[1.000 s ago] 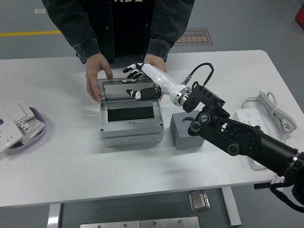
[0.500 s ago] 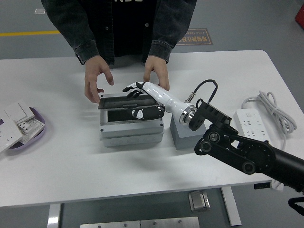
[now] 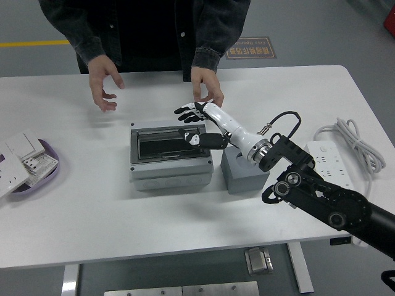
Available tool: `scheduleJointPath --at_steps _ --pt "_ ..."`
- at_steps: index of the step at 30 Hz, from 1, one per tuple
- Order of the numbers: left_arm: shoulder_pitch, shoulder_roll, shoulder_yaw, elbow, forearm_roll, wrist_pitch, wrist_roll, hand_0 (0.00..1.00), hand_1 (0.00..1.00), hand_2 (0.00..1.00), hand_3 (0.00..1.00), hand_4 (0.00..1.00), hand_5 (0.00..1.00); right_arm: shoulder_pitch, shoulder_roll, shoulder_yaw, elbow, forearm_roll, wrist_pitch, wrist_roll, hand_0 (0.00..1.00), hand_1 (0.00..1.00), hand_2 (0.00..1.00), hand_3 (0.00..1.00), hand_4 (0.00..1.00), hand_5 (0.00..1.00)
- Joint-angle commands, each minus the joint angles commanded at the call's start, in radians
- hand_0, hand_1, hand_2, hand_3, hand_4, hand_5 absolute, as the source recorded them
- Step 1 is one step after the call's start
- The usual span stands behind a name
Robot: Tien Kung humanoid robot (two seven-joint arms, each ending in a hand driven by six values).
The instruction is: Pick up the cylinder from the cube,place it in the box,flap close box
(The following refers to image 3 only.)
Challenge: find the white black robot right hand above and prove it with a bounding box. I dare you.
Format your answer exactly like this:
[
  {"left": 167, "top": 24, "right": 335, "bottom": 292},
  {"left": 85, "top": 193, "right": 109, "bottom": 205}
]
[{"left": 173, "top": 100, "right": 264, "bottom": 162}]

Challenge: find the person's left hand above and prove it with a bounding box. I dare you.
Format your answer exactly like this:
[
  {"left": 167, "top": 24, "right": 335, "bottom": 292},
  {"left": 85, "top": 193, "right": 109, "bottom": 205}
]
[{"left": 189, "top": 66, "right": 225, "bottom": 107}]

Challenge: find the person's right hand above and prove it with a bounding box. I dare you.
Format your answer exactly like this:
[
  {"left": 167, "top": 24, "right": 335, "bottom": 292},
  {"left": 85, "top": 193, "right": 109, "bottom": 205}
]
[{"left": 87, "top": 55, "right": 126, "bottom": 113}]

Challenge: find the grey box with clear lid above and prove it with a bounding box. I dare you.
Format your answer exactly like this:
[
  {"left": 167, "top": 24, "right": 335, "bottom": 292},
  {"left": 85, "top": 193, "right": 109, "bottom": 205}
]
[{"left": 129, "top": 120, "right": 215, "bottom": 193}]

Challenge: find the grey cube with round hole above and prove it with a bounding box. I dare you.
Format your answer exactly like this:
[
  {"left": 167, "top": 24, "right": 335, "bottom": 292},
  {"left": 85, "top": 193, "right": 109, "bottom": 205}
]
[{"left": 220, "top": 146, "right": 271, "bottom": 195}]

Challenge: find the silver metal floor box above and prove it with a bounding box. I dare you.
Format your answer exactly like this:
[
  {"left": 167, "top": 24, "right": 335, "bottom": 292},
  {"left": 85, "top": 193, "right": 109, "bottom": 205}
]
[{"left": 244, "top": 246, "right": 274, "bottom": 275}]

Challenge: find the brown floor sign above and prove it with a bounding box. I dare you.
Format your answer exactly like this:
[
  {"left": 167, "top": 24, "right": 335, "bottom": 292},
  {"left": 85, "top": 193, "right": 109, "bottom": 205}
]
[{"left": 224, "top": 36, "right": 278, "bottom": 60}]

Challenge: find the person's torso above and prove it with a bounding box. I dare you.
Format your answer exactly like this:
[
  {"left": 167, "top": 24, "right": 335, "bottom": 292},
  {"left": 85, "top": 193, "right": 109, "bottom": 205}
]
[{"left": 75, "top": 0, "right": 203, "bottom": 83}]

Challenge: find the yellow floor tape line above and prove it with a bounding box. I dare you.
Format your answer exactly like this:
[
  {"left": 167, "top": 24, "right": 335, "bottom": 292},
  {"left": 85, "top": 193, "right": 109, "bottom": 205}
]
[{"left": 0, "top": 39, "right": 72, "bottom": 49}]

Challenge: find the white power strip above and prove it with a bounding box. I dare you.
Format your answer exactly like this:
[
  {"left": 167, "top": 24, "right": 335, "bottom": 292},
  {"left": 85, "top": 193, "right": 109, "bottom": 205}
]
[{"left": 303, "top": 140, "right": 359, "bottom": 189}]

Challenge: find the white perforated panel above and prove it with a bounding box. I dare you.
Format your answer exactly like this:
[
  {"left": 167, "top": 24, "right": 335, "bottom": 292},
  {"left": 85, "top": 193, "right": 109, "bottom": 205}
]
[{"left": 24, "top": 152, "right": 59, "bottom": 187}]

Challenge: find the small white socket module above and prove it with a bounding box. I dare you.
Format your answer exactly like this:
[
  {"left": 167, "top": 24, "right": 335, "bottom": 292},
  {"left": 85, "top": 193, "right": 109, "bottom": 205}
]
[{"left": 20, "top": 155, "right": 43, "bottom": 175}]

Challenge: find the purple tray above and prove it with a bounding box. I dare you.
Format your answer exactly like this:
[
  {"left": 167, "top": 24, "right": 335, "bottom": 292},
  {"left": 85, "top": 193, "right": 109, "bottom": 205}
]
[{"left": 6, "top": 138, "right": 60, "bottom": 202}]

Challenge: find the large white socket panel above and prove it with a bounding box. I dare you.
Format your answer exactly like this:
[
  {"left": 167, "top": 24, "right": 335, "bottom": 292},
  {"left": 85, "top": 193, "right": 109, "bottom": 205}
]
[{"left": 0, "top": 150, "right": 32, "bottom": 199}]

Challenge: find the white table leg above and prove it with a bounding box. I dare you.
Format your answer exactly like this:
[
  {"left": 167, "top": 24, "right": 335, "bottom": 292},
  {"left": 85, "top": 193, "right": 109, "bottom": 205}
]
[
  {"left": 60, "top": 264, "right": 81, "bottom": 296},
  {"left": 286, "top": 242, "right": 315, "bottom": 294}
]

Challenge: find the red object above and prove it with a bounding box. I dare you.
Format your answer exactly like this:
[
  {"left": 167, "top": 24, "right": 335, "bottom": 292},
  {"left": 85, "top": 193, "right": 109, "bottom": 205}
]
[{"left": 383, "top": 5, "right": 395, "bottom": 33}]

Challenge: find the white switch panel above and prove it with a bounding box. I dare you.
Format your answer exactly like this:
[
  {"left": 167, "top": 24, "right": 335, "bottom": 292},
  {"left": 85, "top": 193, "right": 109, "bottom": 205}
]
[{"left": 4, "top": 129, "right": 46, "bottom": 162}]

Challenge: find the white power strip cord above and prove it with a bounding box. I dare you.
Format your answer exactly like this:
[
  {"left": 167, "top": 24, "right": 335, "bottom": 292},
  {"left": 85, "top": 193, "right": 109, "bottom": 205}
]
[{"left": 314, "top": 117, "right": 387, "bottom": 249}]

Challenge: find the grey metal base plate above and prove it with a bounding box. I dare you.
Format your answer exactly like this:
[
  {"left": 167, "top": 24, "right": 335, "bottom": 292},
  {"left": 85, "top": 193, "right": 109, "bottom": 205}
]
[
  {"left": 181, "top": 281, "right": 260, "bottom": 296},
  {"left": 104, "top": 284, "right": 183, "bottom": 296}
]

